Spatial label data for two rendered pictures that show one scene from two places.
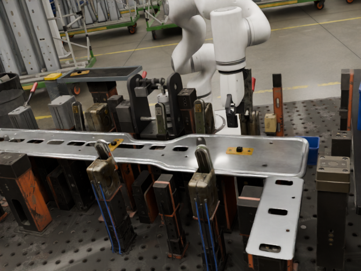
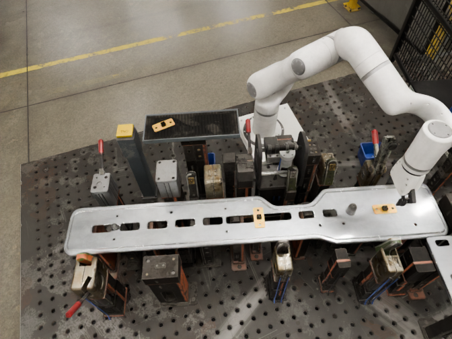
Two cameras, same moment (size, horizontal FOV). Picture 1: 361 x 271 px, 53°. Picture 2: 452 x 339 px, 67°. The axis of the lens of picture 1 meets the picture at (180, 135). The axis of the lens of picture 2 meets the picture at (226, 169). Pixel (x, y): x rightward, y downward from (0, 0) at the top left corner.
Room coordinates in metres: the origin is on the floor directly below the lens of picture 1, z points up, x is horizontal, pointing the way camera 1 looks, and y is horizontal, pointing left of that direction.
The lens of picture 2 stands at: (0.71, 0.61, 2.14)
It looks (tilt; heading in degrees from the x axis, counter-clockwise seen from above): 54 degrees down; 333
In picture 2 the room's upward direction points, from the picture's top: 3 degrees counter-clockwise
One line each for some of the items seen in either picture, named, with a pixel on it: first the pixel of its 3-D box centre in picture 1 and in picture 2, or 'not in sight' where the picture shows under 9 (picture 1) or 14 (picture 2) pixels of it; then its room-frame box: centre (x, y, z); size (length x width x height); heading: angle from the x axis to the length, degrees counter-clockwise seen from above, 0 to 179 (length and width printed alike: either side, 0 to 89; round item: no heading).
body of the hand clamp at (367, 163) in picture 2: (252, 157); (361, 189); (1.14, -0.25, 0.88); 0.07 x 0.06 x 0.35; 154
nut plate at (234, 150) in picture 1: (239, 149); (385, 208); (0.99, -0.17, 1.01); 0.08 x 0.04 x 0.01; 64
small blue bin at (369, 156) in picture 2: (305, 150); (370, 155); (1.31, -0.51, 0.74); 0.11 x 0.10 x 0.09; 64
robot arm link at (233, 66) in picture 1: (231, 62); (416, 161); (0.99, -0.18, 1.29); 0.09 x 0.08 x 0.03; 154
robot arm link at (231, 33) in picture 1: (229, 33); (430, 144); (0.99, -0.18, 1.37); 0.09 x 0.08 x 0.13; 95
